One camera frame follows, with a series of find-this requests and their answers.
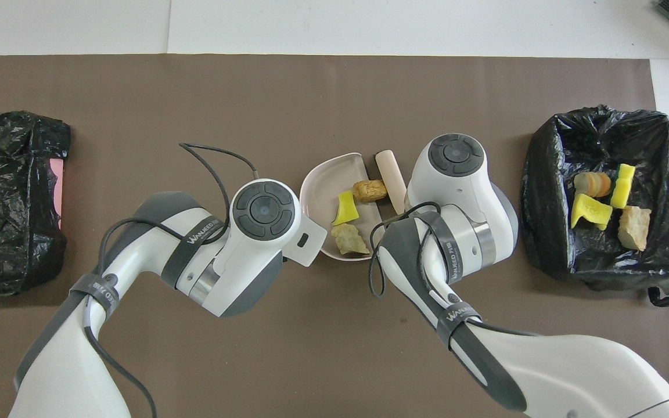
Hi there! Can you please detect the yellow green scrub sponge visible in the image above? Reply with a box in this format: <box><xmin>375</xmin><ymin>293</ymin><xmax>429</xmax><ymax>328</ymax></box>
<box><xmin>610</xmin><ymin>164</ymin><xmax>636</xmax><ymax>210</ymax></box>

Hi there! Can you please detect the pink plastic bin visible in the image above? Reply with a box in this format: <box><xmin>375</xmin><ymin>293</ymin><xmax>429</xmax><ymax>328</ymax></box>
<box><xmin>50</xmin><ymin>158</ymin><xmax>65</xmax><ymax>230</ymax></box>

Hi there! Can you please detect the small yellow sponge piece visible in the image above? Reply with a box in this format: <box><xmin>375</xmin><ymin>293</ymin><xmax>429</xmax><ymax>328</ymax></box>
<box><xmin>332</xmin><ymin>190</ymin><xmax>360</xmax><ymax>226</ymax></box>

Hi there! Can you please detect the brown fried croquette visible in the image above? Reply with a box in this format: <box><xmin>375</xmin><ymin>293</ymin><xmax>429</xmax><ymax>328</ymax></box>
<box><xmin>353</xmin><ymin>179</ymin><xmax>387</xmax><ymax>203</ymax></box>

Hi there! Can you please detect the black plastic trash bag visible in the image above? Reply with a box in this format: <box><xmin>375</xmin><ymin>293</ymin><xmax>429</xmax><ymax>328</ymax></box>
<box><xmin>0</xmin><ymin>111</ymin><xmax>71</xmax><ymax>297</ymax></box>
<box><xmin>519</xmin><ymin>104</ymin><xmax>669</xmax><ymax>307</ymax></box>

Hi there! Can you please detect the brown table mat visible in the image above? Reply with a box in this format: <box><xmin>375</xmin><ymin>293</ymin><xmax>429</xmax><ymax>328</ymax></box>
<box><xmin>0</xmin><ymin>54</ymin><xmax>669</xmax><ymax>418</ymax></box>

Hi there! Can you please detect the large yellow sponge piece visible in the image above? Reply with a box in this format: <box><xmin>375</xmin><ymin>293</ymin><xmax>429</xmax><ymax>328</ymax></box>
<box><xmin>570</xmin><ymin>193</ymin><xmax>613</xmax><ymax>231</ymax></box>

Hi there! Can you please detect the beige plastic dustpan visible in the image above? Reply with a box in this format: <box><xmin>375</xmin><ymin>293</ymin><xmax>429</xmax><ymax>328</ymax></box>
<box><xmin>300</xmin><ymin>152</ymin><xmax>382</xmax><ymax>262</ymax></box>

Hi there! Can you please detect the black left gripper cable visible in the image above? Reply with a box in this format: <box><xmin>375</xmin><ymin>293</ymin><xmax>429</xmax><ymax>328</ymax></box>
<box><xmin>82</xmin><ymin>142</ymin><xmax>260</xmax><ymax>418</ymax></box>

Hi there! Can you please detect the beige hand brush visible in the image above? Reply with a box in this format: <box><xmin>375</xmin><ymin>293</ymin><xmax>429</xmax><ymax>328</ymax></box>
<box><xmin>375</xmin><ymin>150</ymin><xmax>408</xmax><ymax>215</ymax></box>

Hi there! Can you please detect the striped croissant bread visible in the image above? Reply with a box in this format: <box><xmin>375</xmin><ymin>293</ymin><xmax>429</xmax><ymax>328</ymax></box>
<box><xmin>574</xmin><ymin>172</ymin><xmax>612</xmax><ymax>198</ymax></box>

